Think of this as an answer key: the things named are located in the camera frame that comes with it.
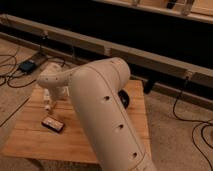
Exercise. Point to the black bowl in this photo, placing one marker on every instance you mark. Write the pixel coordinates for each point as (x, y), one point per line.
(124, 97)

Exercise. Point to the black rectangular box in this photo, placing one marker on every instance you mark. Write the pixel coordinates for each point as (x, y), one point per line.
(53, 124)

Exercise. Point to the white tube bottle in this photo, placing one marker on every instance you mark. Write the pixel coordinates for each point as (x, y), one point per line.
(48, 102)

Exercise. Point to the black power adapter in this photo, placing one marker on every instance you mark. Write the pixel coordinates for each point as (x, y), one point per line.
(27, 66)

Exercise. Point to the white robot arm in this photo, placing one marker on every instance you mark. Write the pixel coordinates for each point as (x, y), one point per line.
(93, 92)

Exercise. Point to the long wooden rail frame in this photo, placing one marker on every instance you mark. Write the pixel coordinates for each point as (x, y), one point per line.
(196, 81)

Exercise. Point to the wooden table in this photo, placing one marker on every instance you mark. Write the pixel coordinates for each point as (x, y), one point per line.
(29, 139)

